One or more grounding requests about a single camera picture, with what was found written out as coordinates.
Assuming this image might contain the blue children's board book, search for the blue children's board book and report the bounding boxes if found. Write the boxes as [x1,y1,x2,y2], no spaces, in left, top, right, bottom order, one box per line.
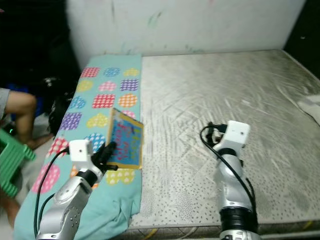
[107,107,145,170]

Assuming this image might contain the dotted grey quilted mattress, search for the dotted grey quilted mattress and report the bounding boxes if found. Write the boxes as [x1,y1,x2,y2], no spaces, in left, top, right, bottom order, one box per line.
[130,49,320,236]

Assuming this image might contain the black bag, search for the black bag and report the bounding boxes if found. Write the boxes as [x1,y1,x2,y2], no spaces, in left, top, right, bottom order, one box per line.
[47,77,81,143]

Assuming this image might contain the teal blanket with colourful shapes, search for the teal blanket with colourful shapes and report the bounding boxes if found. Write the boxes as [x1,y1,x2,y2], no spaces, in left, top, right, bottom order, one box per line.
[12,54,143,240]

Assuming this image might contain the green plastic stool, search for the green plastic stool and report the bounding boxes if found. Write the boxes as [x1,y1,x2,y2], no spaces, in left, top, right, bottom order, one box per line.
[0,127,37,198]

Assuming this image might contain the person's left leg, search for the person's left leg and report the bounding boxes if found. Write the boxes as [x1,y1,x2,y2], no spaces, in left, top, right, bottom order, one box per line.
[7,90,40,151]

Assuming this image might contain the grey shorts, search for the grey shorts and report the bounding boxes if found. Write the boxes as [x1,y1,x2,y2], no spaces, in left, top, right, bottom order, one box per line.
[0,87,13,121]

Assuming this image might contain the white printed pillow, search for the white printed pillow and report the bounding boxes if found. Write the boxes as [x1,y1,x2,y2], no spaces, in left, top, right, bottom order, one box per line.
[297,96,320,126]

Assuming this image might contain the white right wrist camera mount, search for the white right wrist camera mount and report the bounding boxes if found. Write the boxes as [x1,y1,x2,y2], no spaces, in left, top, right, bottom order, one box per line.
[217,120,251,151]

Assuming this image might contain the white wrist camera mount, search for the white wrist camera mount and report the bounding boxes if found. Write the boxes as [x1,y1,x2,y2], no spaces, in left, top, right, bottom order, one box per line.
[217,120,251,151]
[68,139,97,173]

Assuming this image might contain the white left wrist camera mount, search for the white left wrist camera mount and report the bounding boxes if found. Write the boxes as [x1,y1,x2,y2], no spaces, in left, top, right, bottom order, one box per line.
[68,139,97,173]

